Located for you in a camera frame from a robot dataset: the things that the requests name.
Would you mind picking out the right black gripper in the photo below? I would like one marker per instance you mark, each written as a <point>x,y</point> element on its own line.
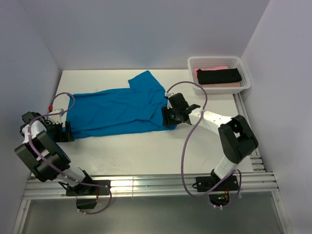
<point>167,121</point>

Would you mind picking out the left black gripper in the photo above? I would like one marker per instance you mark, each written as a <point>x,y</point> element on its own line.
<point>63,136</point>

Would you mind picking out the blue t-shirt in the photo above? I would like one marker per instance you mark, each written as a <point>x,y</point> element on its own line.
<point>134,106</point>

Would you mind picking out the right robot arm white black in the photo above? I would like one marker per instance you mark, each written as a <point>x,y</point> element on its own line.
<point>236,137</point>

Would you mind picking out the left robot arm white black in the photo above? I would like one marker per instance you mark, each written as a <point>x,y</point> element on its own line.
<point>42,155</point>

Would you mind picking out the white plastic basket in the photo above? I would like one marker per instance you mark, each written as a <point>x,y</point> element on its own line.
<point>207,62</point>

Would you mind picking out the black rolled t-shirt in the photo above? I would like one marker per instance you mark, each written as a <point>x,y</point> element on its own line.
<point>206,77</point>

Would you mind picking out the pink folded t-shirt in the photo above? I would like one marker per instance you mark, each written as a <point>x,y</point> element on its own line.
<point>237,84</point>

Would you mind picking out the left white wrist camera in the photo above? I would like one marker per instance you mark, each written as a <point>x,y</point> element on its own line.
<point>55,116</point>

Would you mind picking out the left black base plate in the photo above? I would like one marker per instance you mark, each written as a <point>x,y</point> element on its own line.
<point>102,188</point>

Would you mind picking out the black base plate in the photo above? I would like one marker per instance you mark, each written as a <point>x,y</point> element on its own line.
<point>205,183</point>
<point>102,188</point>

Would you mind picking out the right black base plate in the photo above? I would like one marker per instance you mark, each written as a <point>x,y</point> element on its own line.
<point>205,183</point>

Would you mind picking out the aluminium rail frame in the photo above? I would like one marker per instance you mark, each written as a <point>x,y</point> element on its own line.
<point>98,155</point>

